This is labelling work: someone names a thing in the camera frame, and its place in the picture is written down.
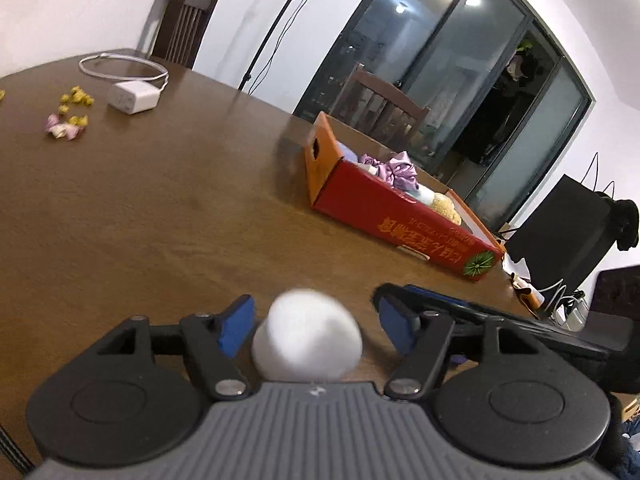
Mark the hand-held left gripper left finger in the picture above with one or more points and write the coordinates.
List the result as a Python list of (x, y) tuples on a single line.
[(235, 327)]

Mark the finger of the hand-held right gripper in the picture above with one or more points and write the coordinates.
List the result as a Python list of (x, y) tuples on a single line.
[(435, 296)]

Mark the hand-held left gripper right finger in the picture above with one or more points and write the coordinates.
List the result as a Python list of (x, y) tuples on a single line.
[(397, 327)]

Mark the white soft ball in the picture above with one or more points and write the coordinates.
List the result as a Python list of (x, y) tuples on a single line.
[(305, 335)]

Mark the red cardboard box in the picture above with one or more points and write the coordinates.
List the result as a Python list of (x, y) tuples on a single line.
[(400, 220)]

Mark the purple satin scrunchie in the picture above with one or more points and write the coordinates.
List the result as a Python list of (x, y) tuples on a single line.
[(397, 170)]

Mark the white soft roll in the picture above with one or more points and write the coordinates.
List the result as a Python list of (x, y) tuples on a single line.
[(426, 193)]

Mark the lilac soft pad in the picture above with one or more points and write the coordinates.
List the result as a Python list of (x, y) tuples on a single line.
[(345, 152)]

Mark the dark brown panel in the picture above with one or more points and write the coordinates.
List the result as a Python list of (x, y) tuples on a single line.
[(617, 300)]

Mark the person's dark clothing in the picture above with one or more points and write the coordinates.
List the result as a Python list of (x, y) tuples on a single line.
[(626, 440)]

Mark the black paper bag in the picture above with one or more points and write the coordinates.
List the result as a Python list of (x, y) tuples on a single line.
[(565, 230)]

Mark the black cloth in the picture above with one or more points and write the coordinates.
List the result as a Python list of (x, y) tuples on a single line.
[(627, 225)]

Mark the hanging clothes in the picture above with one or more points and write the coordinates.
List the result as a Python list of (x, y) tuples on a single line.
[(505, 110)]

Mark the dark wooden chair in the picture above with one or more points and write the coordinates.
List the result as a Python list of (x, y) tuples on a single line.
[(185, 20), (380, 105)]

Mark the sliding glass door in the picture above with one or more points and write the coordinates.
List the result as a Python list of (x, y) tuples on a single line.
[(425, 85)]

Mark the white charger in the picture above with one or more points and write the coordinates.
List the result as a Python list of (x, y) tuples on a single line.
[(132, 96)]

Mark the black tripod stand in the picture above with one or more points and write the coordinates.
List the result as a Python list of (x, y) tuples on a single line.
[(280, 25)]

